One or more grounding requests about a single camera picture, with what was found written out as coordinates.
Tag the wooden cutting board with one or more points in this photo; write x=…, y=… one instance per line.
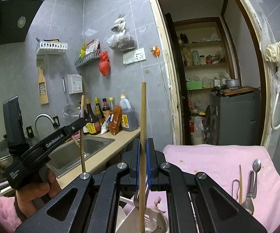
x=239, y=90

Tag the dark oil jug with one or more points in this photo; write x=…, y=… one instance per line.
x=128, y=116

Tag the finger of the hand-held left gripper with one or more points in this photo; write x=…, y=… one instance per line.
x=82, y=113
x=75, y=126

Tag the white wall switch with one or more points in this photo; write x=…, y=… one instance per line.
x=128, y=58

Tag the wooden shelving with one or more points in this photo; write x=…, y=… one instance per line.
x=203, y=43

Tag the dark wooden door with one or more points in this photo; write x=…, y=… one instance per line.
x=176, y=77

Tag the white wall basket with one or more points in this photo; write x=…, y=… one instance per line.
x=51, y=48

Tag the small white hanging bag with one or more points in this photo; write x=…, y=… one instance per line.
x=118, y=24

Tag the white wall socket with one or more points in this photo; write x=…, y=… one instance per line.
x=139, y=54

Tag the metal wok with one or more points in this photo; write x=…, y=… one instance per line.
x=0, y=154

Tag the white cooker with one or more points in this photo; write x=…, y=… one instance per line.
x=215, y=81

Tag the red plastic bag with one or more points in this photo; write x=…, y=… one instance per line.
x=104, y=64

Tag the tan-capped sauce bottle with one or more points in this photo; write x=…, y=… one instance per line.
x=92, y=126

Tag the metal pot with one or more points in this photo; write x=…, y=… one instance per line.
x=232, y=83

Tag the cream door frame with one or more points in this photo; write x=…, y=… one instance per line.
x=163, y=65

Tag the white plastic utensil holder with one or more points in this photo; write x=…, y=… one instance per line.
x=127, y=220

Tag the white seasoning packet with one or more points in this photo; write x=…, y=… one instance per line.
x=105, y=127

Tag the yellow-green snack packet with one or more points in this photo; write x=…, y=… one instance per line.
x=82, y=51

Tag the orange plug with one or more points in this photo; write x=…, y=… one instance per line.
x=155, y=50

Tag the black range hood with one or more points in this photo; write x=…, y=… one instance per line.
x=6, y=19

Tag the beige kitchen counter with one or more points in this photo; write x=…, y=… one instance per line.
x=123, y=137

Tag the grey wall shelf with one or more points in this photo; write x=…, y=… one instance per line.
x=86, y=59

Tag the green box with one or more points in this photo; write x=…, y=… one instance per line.
x=194, y=85

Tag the steel sink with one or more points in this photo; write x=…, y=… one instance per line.
x=91, y=148

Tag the person's left hand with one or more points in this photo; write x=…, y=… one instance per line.
x=33, y=199

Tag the wooden grater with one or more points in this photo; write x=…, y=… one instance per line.
x=43, y=89

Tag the yellow-capped sauce bottle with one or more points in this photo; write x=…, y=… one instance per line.
x=98, y=114

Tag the red and white packet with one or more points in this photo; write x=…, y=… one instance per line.
x=92, y=46

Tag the orange seasoning packet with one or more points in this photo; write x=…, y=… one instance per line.
x=115, y=121

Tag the white wall box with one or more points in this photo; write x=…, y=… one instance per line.
x=74, y=84

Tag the metal strainer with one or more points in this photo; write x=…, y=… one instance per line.
x=69, y=112

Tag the chrome faucet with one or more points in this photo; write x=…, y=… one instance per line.
x=43, y=117

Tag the clear bag with dark contents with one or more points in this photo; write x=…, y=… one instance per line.
x=121, y=42

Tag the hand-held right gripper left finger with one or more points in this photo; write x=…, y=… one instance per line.
x=137, y=165

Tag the green thermos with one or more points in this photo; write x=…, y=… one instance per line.
x=195, y=58

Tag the dark-capped sauce bottle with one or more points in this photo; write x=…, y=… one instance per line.
x=105, y=109

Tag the grey cabinet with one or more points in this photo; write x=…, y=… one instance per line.
x=237, y=119

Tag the white plastic jug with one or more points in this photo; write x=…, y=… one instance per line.
x=197, y=136

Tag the black wall socket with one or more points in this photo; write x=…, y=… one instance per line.
x=29, y=131

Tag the dark pump bottle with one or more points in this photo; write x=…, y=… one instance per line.
x=85, y=129

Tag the pink floral tablecloth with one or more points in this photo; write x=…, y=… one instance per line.
x=215, y=157

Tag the wooden stick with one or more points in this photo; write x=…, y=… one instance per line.
x=75, y=142

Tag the slim yellow-capped bottle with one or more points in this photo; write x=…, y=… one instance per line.
x=111, y=104

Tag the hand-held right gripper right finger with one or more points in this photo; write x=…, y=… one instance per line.
x=149, y=165

